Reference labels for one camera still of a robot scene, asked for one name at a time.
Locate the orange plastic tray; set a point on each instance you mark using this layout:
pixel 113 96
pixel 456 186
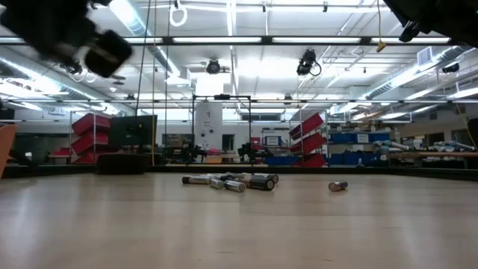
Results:
pixel 5 149

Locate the silver black battery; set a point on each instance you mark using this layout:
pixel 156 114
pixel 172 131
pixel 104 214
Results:
pixel 216 184
pixel 196 180
pixel 234 186

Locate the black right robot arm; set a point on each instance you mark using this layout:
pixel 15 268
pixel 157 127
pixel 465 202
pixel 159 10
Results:
pixel 440 18

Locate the black background robot arm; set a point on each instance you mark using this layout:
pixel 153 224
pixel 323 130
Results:
pixel 251 149
pixel 192 152

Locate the black ceiling device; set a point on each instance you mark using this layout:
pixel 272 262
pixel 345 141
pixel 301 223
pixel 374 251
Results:
pixel 71 69

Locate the black disc lamp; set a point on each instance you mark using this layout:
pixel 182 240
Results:
pixel 118 77

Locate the red storage bin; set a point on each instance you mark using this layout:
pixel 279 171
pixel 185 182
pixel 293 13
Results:
pixel 86 158
pixel 89 143
pixel 91 124
pixel 308 125
pixel 313 160
pixel 311 143

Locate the black overhead beam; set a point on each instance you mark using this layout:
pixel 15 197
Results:
pixel 167 40

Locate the black flat screen monitor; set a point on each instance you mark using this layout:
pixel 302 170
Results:
pixel 132 130

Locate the white cylindrical column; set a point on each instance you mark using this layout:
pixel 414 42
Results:
pixel 208 123

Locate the wide blue storage bin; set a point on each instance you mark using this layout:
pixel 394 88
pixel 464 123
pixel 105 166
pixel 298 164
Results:
pixel 280 161

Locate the thin black crossbar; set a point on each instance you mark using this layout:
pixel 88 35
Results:
pixel 336 101

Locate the blue storage bin row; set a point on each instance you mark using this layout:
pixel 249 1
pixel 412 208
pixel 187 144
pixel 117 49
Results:
pixel 347 158

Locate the grey material roll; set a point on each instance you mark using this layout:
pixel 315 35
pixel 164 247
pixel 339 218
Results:
pixel 453 145
pixel 390 145

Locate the white air vent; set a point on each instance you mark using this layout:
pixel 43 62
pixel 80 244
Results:
pixel 425 56

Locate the wooden workbench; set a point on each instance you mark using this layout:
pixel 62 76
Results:
pixel 429 154

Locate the black ceiling speaker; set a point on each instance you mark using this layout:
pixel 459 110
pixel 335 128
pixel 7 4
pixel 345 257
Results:
pixel 451 68

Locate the silver ventilation duct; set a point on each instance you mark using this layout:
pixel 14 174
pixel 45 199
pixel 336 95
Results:
pixel 22 71
pixel 403 76
pixel 127 18

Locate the black round ceiling camera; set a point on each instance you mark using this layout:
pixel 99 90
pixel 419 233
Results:
pixel 213 66

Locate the black aluminium table frame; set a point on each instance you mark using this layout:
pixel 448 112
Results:
pixel 373 171

